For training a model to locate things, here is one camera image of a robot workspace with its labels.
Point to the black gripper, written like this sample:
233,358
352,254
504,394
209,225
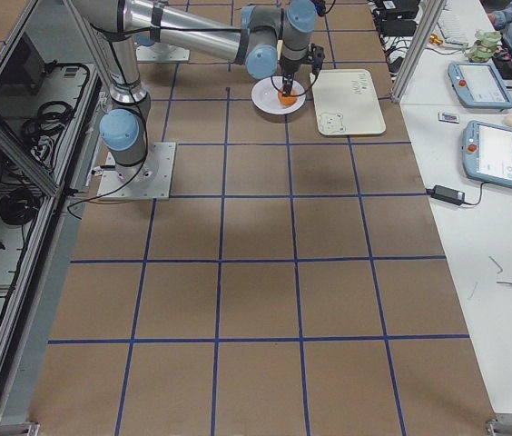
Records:
290,68

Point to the orange fruit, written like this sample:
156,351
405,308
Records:
287,101

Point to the white round plate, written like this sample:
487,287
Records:
267,96

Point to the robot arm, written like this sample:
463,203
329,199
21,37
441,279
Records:
123,129
270,39

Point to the cream bear tray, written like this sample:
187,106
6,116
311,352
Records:
346,103

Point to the white keyboard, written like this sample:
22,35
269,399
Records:
450,29

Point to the far teach pendant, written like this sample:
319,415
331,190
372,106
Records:
479,85

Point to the teach pendant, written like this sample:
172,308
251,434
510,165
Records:
479,85
487,153

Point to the black power adapter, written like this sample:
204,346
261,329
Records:
446,195

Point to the near teach pendant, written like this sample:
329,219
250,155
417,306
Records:
487,153

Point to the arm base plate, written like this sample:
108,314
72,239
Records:
153,181
162,54

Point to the aluminium frame post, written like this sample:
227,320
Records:
428,20

